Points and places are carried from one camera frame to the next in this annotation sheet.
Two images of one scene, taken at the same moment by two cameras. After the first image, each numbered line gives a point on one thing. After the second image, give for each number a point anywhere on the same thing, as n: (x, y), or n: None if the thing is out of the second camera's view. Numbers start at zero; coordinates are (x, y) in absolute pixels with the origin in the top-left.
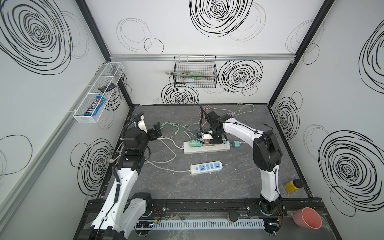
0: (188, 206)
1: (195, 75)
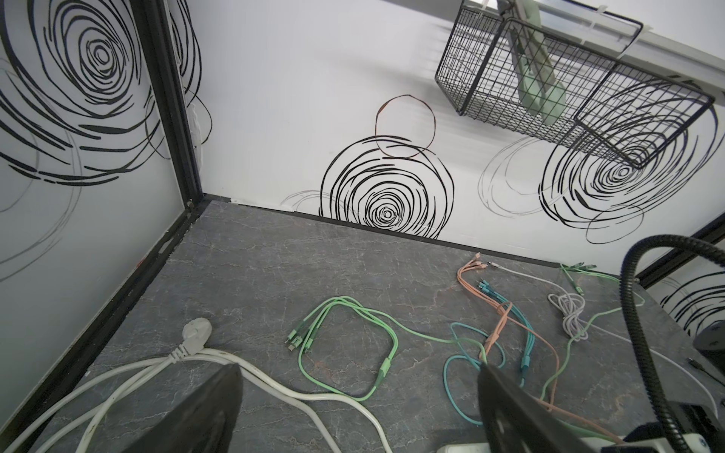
0: None
1: (541, 89)
